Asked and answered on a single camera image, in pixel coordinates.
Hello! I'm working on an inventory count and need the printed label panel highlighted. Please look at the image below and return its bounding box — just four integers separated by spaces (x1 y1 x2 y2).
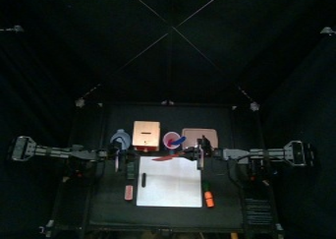
243 198 273 228

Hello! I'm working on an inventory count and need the red wooden drawer box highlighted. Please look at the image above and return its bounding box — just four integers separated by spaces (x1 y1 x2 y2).
131 120 161 152

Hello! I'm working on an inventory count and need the red plastic cup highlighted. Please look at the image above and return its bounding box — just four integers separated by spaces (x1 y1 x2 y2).
161 131 183 150

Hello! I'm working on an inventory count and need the blue pen with red tip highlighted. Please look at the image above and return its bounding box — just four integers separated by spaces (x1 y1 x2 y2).
168 136 188 147

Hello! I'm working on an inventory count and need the small pink red block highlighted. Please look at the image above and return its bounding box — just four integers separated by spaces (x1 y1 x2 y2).
124 184 135 202

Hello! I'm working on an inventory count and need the red slim elongated toy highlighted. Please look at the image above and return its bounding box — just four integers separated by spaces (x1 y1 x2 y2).
151 151 187 162

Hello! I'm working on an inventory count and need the white paper sheet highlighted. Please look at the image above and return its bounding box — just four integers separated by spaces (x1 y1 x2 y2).
135 155 204 209

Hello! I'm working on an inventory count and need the orange toy carrot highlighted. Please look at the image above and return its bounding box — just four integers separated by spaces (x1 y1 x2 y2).
201 180 216 209

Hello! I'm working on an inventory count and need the flat wooden tray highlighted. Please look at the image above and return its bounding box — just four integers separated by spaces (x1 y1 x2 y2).
180 127 219 149

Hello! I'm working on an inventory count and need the green and white block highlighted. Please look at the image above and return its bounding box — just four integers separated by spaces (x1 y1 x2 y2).
125 161 137 180

